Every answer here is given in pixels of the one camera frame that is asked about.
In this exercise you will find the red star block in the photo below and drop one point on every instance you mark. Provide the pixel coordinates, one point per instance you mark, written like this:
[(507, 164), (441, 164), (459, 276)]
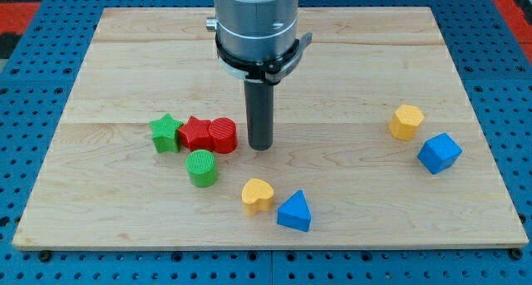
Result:
[(194, 134)]

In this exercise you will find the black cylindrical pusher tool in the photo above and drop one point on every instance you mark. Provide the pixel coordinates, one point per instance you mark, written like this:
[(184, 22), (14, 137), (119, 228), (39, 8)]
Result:
[(259, 113)]

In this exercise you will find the green star block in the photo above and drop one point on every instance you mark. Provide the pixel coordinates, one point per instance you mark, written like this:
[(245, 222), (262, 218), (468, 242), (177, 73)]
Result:
[(164, 134)]

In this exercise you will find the blue cube block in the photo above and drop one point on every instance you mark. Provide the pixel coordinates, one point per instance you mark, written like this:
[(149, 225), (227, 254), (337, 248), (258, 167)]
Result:
[(439, 153)]

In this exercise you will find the yellow heart block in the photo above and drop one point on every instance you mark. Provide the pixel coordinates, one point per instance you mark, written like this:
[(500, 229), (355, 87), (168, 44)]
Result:
[(257, 195)]

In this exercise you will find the yellow hexagon block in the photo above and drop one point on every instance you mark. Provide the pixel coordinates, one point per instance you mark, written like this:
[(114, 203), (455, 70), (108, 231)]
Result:
[(405, 122)]

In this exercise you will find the blue triangle block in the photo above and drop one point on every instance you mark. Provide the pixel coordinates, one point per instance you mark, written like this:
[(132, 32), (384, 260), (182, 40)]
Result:
[(295, 213)]

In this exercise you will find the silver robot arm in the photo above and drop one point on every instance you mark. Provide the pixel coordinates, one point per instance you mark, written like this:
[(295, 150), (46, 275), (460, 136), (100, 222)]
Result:
[(256, 39)]

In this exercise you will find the green cylinder block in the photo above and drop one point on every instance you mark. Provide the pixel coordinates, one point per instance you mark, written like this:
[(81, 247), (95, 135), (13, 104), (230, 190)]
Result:
[(201, 168)]

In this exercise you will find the wooden board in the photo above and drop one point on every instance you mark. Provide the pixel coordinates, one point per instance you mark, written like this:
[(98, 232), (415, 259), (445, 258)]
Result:
[(103, 185)]

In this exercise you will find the red cylinder block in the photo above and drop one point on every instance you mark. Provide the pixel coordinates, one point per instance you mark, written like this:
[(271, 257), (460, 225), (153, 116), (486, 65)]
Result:
[(223, 134)]

